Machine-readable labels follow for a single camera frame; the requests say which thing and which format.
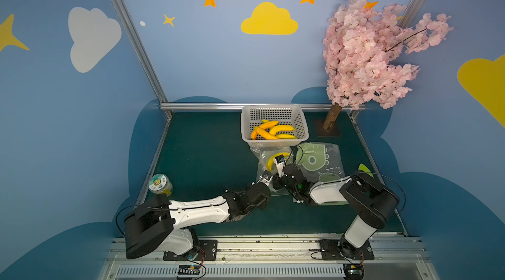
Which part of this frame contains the green printed zip bag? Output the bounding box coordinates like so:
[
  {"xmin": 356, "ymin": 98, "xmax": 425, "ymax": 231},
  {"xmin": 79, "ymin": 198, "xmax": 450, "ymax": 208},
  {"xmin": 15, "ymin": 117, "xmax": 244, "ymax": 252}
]
[{"xmin": 296, "ymin": 142, "xmax": 349, "ymax": 206}]

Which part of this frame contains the white perforated plastic basket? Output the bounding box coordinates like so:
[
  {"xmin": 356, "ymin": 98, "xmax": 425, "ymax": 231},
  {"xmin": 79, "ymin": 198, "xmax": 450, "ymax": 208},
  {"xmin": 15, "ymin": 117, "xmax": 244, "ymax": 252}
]
[{"xmin": 241, "ymin": 105, "xmax": 309, "ymax": 148}]

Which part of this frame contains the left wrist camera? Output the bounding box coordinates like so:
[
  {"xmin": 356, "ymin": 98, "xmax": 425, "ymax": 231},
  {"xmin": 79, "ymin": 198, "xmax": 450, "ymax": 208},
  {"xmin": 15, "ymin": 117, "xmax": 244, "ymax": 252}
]
[{"xmin": 257, "ymin": 171, "xmax": 274, "ymax": 185}]

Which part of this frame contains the yellow banana bag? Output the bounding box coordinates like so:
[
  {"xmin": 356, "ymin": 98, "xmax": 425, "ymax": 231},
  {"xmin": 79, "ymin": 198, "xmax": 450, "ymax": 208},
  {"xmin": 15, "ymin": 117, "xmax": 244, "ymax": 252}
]
[
  {"xmin": 269, "ymin": 125, "xmax": 295, "ymax": 135},
  {"xmin": 266, "ymin": 152, "xmax": 289, "ymax": 172},
  {"xmin": 276, "ymin": 134, "xmax": 298, "ymax": 139}
]

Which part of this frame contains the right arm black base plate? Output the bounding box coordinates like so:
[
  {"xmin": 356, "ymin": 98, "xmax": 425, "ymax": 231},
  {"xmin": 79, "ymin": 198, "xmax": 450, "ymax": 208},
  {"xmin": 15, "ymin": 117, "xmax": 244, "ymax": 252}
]
[{"xmin": 317, "ymin": 237, "xmax": 375, "ymax": 261}]

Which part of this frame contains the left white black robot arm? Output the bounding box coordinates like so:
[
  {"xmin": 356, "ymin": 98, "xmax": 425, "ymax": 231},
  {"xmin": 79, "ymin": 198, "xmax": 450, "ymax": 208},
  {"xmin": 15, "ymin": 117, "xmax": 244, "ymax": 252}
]
[{"xmin": 124, "ymin": 183, "xmax": 271, "ymax": 260}]

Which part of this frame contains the clear zip bag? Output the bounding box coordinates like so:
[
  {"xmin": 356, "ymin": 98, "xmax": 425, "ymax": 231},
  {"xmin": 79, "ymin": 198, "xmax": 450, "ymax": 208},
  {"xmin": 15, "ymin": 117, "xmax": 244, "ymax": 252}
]
[{"xmin": 250, "ymin": 146, "xmax": 293, "ymax": 184}]

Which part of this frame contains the pink blossom artificial tree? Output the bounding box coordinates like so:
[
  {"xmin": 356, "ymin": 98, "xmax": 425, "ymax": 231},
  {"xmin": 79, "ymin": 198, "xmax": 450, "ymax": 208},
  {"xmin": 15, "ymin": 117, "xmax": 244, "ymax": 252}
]
[{"xmin": 322, "ymin": 0, "xmax": 453, "ymax": 133}]

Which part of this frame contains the small round labelled jar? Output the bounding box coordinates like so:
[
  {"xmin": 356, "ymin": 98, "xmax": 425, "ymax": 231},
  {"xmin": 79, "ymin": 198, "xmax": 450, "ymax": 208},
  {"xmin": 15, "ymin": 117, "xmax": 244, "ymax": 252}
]
[{"xmin": 148, "ymin": 174, "xmax": 173, "ymax": 197}]

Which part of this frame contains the orange banana bag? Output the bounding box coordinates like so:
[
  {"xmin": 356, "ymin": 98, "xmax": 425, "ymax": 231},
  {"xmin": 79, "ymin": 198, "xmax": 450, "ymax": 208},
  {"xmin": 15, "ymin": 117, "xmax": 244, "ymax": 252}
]
[
  {"xmin": 251, "ymin": 121, "xmax": 278, "ymax": 140},
  {"xmin": 255, "ymin": 127, "xmax": 278, "ymax": 139}
]

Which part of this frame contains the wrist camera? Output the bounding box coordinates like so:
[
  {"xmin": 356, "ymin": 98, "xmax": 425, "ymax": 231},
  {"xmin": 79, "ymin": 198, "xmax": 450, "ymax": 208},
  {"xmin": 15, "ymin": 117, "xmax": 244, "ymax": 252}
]
[
  {"xmin": 274, "ymin": 154, "xmax": 285, "ymax": 177},
  {"xmin": 257, "ymin": 171, "xmax": 274, "ymax": 185}
]

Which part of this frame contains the green toy shovel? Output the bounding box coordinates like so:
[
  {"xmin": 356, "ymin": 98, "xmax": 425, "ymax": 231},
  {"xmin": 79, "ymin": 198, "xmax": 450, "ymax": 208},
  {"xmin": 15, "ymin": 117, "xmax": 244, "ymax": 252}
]
[{"xmin": 358, "ymin": 164, "xmax": 373, "ymax": 177}]

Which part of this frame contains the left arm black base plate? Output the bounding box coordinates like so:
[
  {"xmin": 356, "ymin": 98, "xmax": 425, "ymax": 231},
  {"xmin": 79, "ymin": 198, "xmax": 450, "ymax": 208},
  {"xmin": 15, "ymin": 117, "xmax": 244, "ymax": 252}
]
[{"xmin": 163, "ymin": 239, "xmax": 218, "ymax": 262}]

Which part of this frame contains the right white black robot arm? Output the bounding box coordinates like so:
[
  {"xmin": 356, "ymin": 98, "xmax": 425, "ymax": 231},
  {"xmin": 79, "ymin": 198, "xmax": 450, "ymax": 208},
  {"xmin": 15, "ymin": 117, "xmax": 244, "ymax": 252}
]
[{"xmin": 271, "ymin": 164, "xmax": 400, "ymax": 258}]

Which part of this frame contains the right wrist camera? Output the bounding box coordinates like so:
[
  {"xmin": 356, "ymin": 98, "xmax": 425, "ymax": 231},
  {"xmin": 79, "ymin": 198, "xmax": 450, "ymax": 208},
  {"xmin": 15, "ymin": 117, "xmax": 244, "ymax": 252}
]
[{"xmin": 274, "ymin": 154, "xmax": 285, "ymax": 177}]

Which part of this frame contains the aluminium front rail frame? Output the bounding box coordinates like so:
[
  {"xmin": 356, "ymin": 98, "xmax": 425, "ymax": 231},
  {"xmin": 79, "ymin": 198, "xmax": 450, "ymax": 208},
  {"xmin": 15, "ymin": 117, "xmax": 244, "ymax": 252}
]
[{"xmin": 98, "ymin": 233, "xmax": 439, "ymax": 279}]

